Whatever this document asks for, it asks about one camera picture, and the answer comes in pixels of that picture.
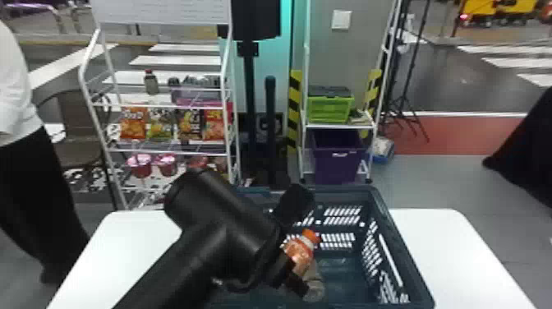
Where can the yellow snack packet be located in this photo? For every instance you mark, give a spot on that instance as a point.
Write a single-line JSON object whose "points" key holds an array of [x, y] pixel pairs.
{"points": [[189, 125]]}

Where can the black post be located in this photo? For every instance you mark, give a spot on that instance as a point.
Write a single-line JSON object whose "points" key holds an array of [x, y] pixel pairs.
{"points": [[271, 129]]}

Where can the blue basket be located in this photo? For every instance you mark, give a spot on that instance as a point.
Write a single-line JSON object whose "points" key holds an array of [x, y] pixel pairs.
{"points": [[388, 259]]}

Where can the purple crate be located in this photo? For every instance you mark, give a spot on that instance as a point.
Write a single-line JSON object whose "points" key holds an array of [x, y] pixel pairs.
{"points": [[337, 157]]}

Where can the clear bottle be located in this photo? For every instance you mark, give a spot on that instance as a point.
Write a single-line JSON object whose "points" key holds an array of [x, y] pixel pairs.
{"points": [[151, 83]]}

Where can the orange bottle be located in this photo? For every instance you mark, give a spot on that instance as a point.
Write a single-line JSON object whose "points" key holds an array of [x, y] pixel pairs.
{"points": [[298, 255]]}

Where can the black panel on pole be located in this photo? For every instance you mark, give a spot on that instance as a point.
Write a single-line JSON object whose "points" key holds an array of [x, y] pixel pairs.
{"points": [[255, 19]]}

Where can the striped post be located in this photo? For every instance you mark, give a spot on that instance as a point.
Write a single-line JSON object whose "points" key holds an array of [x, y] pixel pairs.
{"points": [[295, 108], [372, 92]]}

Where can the orange snack packet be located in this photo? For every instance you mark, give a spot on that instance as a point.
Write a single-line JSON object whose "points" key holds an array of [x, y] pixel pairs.
{"points": [[133, 124]]}

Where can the green crate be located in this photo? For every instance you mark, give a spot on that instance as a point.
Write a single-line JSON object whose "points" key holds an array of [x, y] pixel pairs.
{"points": [[330, 110]]}

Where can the white shelf trolley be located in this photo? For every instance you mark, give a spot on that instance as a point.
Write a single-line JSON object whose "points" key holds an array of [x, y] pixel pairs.
{"points": [[305, 108]]}

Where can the black tripod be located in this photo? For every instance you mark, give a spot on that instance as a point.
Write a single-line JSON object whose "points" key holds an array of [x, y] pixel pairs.
{"points": [[407, 103]]}

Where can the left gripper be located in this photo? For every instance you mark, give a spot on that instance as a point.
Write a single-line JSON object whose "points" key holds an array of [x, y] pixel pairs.
{"points": [[272, 268]]}

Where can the person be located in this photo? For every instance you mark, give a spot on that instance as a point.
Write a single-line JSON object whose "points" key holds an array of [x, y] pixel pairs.
{"points": [[528, 151], [26, 181]]}

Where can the green snack packet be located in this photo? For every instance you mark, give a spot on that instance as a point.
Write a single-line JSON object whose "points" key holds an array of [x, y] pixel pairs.
{"points": [[160, 126]]}

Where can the red snack packet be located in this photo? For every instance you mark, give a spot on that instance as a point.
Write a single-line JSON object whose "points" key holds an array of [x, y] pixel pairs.
{"points": [[215, 124]]}

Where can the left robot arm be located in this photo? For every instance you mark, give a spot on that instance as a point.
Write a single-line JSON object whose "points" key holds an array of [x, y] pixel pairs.
{"points": [[207, 233]]}

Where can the red noodle cup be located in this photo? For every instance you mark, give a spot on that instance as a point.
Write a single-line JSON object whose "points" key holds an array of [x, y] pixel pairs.
{"points": [[167, 165], [139, 165], [197, 162]]}

